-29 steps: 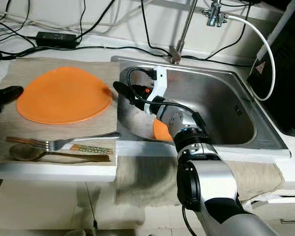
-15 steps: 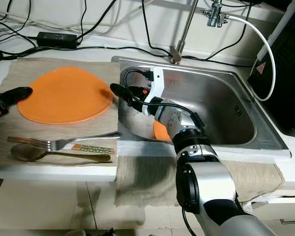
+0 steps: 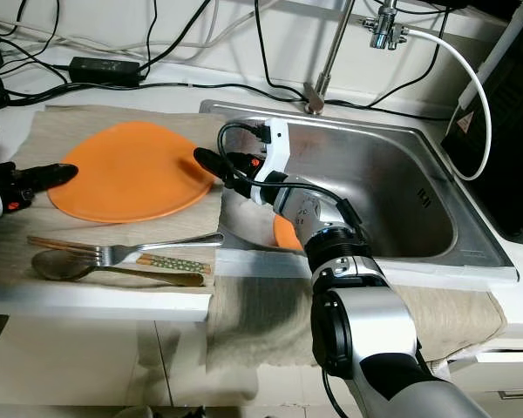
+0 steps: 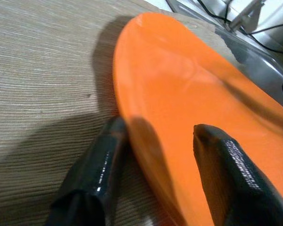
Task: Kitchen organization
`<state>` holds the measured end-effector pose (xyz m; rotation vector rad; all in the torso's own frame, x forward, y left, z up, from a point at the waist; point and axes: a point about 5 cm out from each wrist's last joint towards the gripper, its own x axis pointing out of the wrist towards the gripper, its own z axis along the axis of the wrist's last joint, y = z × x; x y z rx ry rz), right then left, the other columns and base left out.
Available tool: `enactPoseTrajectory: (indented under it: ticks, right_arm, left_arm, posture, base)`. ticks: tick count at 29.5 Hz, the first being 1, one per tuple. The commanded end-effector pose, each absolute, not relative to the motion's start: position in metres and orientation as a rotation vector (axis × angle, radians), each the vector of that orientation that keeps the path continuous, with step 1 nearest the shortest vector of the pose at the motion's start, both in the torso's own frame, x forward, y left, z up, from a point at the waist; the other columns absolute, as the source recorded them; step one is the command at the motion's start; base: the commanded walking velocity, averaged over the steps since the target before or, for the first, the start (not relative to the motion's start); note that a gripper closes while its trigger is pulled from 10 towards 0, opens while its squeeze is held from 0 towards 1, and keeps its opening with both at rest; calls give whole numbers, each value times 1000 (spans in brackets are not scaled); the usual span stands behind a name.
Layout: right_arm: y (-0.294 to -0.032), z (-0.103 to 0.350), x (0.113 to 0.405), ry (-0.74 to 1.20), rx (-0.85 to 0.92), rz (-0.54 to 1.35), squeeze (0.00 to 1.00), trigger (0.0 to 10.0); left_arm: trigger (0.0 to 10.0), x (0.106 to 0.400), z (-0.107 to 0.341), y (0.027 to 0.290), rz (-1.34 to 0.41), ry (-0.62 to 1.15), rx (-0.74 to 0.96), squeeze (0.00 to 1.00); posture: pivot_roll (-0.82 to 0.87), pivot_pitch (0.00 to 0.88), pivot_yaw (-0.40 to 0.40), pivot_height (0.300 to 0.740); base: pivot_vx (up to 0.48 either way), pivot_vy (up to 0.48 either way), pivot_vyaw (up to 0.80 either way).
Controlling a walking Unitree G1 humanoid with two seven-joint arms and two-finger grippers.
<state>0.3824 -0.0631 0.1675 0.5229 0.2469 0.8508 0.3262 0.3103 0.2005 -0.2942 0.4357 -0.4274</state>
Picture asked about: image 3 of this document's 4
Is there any black power adapter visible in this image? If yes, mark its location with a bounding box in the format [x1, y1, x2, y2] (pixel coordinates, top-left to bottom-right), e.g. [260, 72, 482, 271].
[69, 56, 141, 86]

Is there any beige woven counter mat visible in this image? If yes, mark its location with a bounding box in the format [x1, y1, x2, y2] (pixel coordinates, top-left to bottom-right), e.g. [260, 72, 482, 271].
[0, 104, 228, 293]

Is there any black power cable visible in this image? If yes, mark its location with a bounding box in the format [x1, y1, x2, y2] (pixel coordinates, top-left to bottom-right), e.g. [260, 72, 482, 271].
[145, 0, 160, 78]
[252, 0, 308, 100]
[323, 0, 454, 120]

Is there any metal fork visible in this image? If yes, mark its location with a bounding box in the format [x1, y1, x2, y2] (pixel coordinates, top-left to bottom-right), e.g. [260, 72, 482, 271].
[104, 232, 226, 266]

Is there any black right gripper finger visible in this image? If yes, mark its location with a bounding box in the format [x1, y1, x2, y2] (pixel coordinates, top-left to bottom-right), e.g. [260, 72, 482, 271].
[193, 145, 241, 183]

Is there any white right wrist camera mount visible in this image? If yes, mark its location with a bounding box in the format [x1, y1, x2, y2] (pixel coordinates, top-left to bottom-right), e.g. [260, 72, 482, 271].
[256, 117, 292, 206]

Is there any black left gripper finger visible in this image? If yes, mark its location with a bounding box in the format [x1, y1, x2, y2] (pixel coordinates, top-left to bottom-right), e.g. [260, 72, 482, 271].
[31, 175, 77, 199]
[30, 161, 80, 183]

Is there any chrome wall tap valve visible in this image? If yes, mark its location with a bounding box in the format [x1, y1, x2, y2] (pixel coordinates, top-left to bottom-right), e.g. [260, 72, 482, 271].
[361, 0, 416, 50]

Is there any chrome swivel faucet pipe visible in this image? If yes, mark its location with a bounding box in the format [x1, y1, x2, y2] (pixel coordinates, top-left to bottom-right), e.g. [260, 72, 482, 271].
[302, 0, 359, 115]

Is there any metal spoon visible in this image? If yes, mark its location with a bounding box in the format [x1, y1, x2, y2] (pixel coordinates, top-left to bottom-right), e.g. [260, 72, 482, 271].
[31, 249, 207, 289]

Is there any white drawer front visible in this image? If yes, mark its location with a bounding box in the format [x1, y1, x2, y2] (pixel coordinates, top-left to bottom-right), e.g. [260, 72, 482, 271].
[445, 348, 523, 418]

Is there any black countertop appliance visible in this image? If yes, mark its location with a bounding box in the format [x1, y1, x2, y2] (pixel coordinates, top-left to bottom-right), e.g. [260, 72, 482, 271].
[442, 0, 523, 241]

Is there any orange plastic plate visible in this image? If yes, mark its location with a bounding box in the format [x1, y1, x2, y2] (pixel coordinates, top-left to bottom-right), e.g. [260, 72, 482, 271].
[46, 119, 215, 224]

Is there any stainless steel sink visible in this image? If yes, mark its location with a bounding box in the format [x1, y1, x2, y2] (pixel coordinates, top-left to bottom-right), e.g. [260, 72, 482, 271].
[200, 98, 520, 282]

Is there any beige hanging towel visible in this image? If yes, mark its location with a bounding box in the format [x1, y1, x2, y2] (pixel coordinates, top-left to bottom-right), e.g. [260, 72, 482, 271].
[204, 278, 507, 372]

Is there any white cabinet door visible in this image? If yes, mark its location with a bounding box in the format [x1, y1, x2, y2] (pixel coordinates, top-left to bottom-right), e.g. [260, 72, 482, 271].
[0, 317, 155, 407]

